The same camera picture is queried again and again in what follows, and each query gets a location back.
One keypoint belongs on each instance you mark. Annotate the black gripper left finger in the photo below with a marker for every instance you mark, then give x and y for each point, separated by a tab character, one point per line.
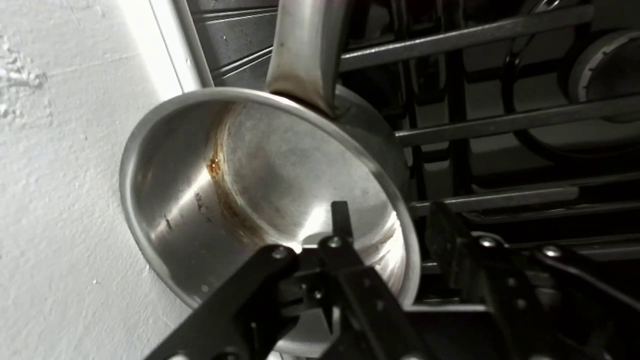
266	313

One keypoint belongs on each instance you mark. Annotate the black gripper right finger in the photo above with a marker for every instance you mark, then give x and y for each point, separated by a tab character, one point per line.
520	301

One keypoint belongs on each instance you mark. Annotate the small steel saucepan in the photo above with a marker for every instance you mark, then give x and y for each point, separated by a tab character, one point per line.
281	166

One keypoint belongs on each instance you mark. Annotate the round black burner cap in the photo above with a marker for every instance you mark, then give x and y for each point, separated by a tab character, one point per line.
610	73

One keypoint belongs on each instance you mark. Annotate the black cast iron grate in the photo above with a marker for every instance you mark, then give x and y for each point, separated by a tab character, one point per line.
467	39

